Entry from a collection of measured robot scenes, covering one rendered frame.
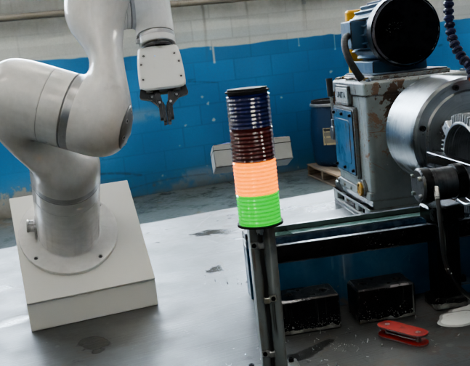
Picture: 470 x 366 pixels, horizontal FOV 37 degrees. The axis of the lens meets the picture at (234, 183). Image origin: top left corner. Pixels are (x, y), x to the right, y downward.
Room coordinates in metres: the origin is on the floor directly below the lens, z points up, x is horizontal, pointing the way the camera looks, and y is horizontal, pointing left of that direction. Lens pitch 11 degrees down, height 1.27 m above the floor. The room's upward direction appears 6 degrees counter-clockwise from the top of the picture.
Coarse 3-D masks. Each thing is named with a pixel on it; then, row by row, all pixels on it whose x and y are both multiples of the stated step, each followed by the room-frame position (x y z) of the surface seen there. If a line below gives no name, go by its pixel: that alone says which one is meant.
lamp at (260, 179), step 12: (240, 168) 0.92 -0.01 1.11; (252, 168) 0.91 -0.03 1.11; (264, 168) 0.92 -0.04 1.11; (240, 180) 0.92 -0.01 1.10; (252, 180) 0.91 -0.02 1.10; (264, 180) 0.92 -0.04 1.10; (276, 180) 0.93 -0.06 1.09; (240, 192) 0.92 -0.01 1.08; (252, 192) 0.91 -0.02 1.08; (264, 192) 0.92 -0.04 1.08
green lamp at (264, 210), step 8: (240, 200) 0.93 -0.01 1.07; (248, 200) 0.92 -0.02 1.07; (256, 200) 0.91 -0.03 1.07; (264, 200) 0.91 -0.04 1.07; (272, 200) 0.92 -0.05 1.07; (240, 208) 0.93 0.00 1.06; (248, 208) 0.92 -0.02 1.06; (256, 208) 0.91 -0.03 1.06; (264, 208) 0.91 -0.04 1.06; (272, 208) 0.92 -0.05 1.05; (240, 216) 0.93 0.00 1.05; (248, 216) 0.92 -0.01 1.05; (256, 216) 0.91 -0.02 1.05; (264, 216) 0.91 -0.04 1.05; (272, 216) 0.92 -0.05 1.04; (280, 216) 0.94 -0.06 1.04; (240, 224) 0.93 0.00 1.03; (248, 224) 0.92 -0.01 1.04; (256, 224) 0.91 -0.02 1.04; (264, 224) 0.91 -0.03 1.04
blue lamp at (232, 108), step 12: (240, 96) 0.92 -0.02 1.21; (252, 96) 0.91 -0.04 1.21; (264, 96) 0.92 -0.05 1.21; (228, 108) 0.93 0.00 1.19; (240, 108) 0.92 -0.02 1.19; (252, 108) 0.91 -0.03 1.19; (264, 108) 0.92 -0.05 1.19; (228, 120) 0.94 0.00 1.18; (240, 120) 0.92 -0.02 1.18; (252, 120) 0.91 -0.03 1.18; (264, 120) 0.92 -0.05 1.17
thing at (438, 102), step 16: (432, 80) 1.56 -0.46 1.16; (448, 80) 1.49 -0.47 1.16; (464, 80) 1.47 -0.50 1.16; (400, 96) 1.61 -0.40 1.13; (416, 96) 1.53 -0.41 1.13; (432, 96) 1.46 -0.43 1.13; (448, 96) 1.47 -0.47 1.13; (464, 96) 1.47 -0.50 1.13; (400, 112) 1.56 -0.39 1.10; (416, 112) 1.47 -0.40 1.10; (432, 112) 1.46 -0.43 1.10; (448, 112) 1.46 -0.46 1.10; (464, 112) 1.47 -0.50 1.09; (400, 128) 1.53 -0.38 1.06; (416, 128) 1.46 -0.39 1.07; (432, 128) 1.46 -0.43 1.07; (400, 144) 1.53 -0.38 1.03; (416, 144) 1.46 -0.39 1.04; (432, 144) 1.46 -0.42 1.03; (400, 160) 1.57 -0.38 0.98; (416, 160) 1.46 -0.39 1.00
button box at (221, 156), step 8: (224, 144) 1.48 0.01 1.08; (280, 144) 1.49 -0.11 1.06; (288, 144) 1.49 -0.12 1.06; (216, 152) 1.47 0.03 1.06; (224, 152) 1.47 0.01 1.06; (280, 152) 1.48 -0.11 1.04; (288, 152) 1.49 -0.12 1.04; (216, 160) 1.47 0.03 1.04; (224, 160) 1.47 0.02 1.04; (280, 160) 1.49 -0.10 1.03; (288, 160) 1.50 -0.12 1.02; (216, 168) 1.47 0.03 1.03; (224, 168) 1.48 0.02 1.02; (232, 168) 1.50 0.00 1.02
